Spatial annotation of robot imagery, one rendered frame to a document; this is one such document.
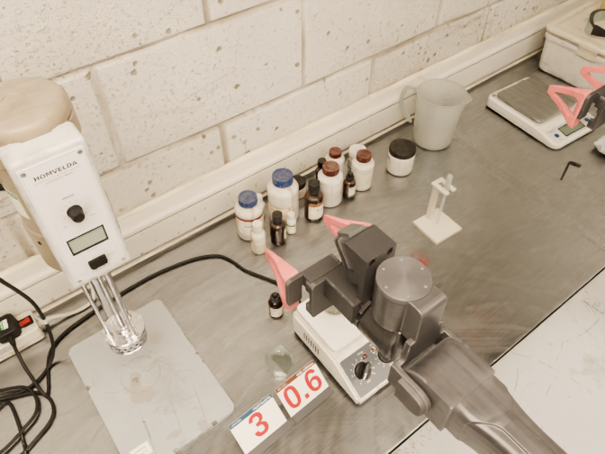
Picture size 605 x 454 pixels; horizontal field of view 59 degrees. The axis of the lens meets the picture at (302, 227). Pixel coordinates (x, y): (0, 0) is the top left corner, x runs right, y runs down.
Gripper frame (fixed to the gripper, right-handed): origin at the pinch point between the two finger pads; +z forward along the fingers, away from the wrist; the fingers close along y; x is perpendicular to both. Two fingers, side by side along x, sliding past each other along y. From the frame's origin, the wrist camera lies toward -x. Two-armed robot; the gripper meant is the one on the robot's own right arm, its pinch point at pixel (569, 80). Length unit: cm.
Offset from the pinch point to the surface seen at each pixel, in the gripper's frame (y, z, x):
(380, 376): 49, -10, 37
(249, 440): 74, -4, 39
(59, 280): 88, 44, 33
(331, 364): 56, -3, 35
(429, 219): 12.0, 13.2, 39.2
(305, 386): 61, -2, 38
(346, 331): 51, -1, 31
